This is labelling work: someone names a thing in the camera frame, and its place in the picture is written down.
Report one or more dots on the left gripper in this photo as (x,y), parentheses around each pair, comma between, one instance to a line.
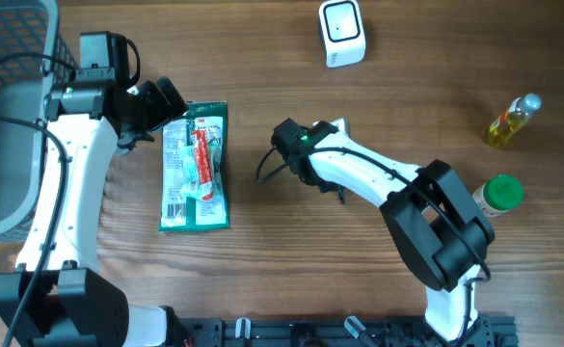
(179,105)

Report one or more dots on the red toothpaste box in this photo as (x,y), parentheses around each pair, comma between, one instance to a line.
(206,189)

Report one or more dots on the green 3M product package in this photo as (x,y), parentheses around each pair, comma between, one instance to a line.
(179,214)

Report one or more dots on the mint green plastic packet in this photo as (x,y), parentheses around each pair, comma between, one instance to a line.
(190,185)

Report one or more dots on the green lid jar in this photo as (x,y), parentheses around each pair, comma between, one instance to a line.
(499,195)

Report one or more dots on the yellow liquid Vim bottle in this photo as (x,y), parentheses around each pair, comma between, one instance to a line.
(518,114)

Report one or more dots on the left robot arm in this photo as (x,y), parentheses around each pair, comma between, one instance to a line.
(55,295)

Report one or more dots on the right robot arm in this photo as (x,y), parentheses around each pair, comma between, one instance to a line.
(440,233)

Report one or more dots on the white barcode scanner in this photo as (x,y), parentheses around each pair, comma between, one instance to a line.
(341,32)

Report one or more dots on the grey plastic shopping basket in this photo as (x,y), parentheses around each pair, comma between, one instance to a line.
(33,56)

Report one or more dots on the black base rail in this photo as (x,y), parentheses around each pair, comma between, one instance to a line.
(394,331)

